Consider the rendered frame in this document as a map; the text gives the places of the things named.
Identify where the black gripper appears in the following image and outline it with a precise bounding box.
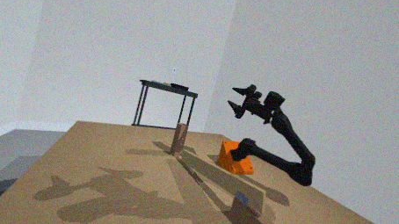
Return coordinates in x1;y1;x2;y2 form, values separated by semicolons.
228;84;261;119

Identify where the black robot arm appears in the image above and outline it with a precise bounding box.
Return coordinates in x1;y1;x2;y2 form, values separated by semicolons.
230;91;316;186

